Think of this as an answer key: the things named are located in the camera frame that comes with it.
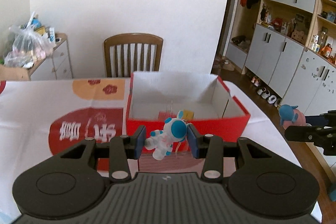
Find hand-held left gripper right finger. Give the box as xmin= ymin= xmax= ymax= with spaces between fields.
xmin=188 ymin=124 xmax=282 ymax=182

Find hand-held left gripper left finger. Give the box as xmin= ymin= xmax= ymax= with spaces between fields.
xmin=52 ymin=125 xmax=147 ymax=181

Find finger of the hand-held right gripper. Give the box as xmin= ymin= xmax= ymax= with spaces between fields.
xmin=304 ymin=112 xmax=336 ymax=126
xmin=284 ymin=125 xmax=336 ymax=148

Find blue pink whale figurine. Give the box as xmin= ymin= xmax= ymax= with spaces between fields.
xmin=278 ymin=105 xmax=306 ymax=127

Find red cardboard box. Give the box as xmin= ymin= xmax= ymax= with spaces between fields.
xmin=125 ymin=71 xmax=251 ymax=153

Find white blue astronaut figurine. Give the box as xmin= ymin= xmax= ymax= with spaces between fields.
xmin=145 ymin=110 xmax=187 ymax=161

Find black white slippers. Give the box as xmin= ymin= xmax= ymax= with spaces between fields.
xmin=267 ymin=94 xmax=282 ymax=107

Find white sneakers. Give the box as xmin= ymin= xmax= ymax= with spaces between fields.
xmin=257 ymin=87 xmax=271 ymax=98

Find teal plastic object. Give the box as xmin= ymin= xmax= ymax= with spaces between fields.
xmin=327 ymin=185 xmax=336 ymax=203

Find row of shelf bottles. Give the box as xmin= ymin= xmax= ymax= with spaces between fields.
xmin=308 ymin=27 xmax=336 ymax=64

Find patterned door mat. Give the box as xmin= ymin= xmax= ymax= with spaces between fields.
xmin=212 ymin=55 xmax=226 ymax=69

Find cluttered shelf ornaments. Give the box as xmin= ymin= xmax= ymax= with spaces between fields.
xmin=260 ymin=4 xmax=309 ymax=43

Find wooden chair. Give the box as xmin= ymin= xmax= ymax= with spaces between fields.
xmin=103 ymin=33 xmax=164 ymax=78

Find printed white tablecloth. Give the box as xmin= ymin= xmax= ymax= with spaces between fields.
xmin=0 ymin=77 xmax=324 ymax=224

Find dark bag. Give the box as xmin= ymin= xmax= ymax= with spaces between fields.
xmin=231 ymin=35 xmax=251 ymax=50

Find white drawer cabinet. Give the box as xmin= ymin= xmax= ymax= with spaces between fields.
xmin=28 ymin=33 xmax=74 ymax=81

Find dark brown door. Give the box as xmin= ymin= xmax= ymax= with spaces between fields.
xmin=222 ymin=0 xmax=242 ymax=62

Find brown cardboard box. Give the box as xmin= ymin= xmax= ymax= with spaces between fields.
xmin=0 ymin=64 xmax=30 ymax=81

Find clear plastic bag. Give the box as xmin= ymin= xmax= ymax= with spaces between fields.
xmin=4 ymin=26 xmax=55 ymax=67

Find blue yellow toy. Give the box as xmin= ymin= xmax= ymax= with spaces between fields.
xmin=28 ymin=18 xmax=44 ymax=30

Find grey wooden cabinet wall unit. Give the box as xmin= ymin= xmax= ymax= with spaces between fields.
xmin=226 ymin=0 xmax=336 ymax=119

